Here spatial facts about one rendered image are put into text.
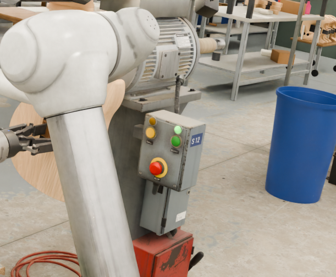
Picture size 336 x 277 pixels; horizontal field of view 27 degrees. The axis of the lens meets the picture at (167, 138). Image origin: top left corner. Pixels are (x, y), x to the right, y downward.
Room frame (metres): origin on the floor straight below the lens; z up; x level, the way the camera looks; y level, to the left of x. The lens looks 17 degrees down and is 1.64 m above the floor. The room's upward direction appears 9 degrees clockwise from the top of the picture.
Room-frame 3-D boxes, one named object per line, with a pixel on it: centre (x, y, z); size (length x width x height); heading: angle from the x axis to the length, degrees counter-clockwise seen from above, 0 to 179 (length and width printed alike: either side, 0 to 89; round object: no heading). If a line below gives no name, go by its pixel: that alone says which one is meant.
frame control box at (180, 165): (2.04, -0.03, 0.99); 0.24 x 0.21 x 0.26; 148
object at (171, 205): (2.21, -0.03, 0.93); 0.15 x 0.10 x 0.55; 148
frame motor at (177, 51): (2.23, 0.13, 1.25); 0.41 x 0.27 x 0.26; 148
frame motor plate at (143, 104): (2.29, 0.10, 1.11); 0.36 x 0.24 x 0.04; 148
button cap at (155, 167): (1.91, 0.02, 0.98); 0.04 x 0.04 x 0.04; 58
